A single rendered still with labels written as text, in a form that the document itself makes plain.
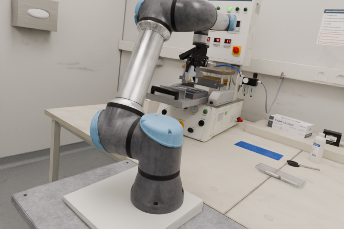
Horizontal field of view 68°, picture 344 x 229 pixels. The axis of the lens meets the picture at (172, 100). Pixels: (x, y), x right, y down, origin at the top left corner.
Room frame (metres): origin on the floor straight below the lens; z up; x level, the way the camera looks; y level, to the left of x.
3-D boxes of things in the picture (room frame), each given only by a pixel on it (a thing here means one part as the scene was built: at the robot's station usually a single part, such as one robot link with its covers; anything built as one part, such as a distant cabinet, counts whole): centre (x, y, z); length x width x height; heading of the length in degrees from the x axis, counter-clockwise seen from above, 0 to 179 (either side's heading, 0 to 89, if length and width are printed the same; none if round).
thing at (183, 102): (1.29, -0.03, 0.97); 0.30 x 0.22 x 0.08; 148
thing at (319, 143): (1.18, -0.74, 0.82); 0.05 x 0.05 x 0.14
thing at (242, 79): (1.54, -0.45, 1.05); 0.15 x 0.05 x 0.15; 58
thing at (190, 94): (1.33, -0.06, 0.98); 0.20 x 0.17 x 0.03; 58
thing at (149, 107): (1.74, 0.15, 0.80); 0.19 x 0.13 x 0.09; 141
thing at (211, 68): (1.56, -0.23, 1.08); 0.31 x 0.24 x 0.13; 58
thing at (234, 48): (1.70, -0.29, 1.25); 0.33 x 0.16 x 0.64; 58
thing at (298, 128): (1.53, -0.75, 0.83); 0.23 x 0.12 x 0.07; 44
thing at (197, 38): (1.35, -0.10, 1.26); 0.08 x 0.08 x 0.05
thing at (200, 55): (1.35, -0.11, 1.18); 0.09 x 0.08 x 0.12; 58
